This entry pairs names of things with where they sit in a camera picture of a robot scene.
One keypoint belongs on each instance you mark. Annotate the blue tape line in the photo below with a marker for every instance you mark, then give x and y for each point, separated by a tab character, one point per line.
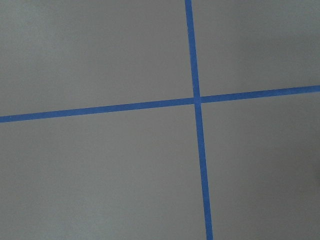
100	109
192	50

